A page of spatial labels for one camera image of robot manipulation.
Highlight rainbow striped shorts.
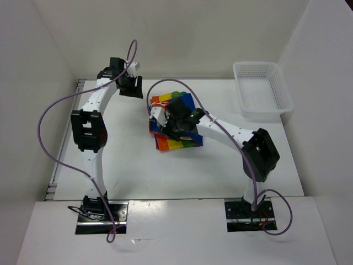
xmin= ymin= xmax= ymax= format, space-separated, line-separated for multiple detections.
xmin=149 ymin=91 xmax=203 ymax=152

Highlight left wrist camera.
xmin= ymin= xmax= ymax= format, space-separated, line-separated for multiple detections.
xmin=127 ymin=62 xmax=140 ymax=77

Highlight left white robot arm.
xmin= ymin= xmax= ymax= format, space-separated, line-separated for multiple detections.
xmin=71 ymin=57 xmax=143 ymax=221

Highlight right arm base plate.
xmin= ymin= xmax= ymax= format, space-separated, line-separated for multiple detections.
xmin=224 ymin=199 xmax=277 ymax=232

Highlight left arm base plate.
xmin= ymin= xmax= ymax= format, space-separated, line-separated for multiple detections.
xmin=69 ymin=201 xmax=129 ymax=235

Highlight white plastic basket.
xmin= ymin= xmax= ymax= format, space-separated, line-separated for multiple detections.
xmin=233 ymin=61 xmax=294 ymax=119

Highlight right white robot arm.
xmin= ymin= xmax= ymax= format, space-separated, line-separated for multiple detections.
xmin=149 ymin=98 xmax=280 ymax=217

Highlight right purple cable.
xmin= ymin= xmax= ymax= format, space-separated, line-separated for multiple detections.
xmin=145 ymin=79 xmax=293 ymax=235

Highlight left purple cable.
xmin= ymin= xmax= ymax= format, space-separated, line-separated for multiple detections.
xmin=37 ymin=39 xmax=138 ymax=243

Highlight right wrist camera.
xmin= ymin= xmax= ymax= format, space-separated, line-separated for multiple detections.
xmin=149 ymin=107 xmax=169 ymax=127

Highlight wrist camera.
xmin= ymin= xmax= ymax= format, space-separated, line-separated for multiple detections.
xmin=149 ymin=107 xmax=169 ymax=127
xmin=127 ymin=62 xmax=140 ymax=77

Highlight purple cable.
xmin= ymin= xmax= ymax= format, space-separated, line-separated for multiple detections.
xmin=37 ymin=39 xmax=138 ymax=243
xmin=145 ymin=79 xmax=293 ymax=235

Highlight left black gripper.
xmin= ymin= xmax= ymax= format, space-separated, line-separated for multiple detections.
xmin=119 ymin=74 xmax=144 ymax=99

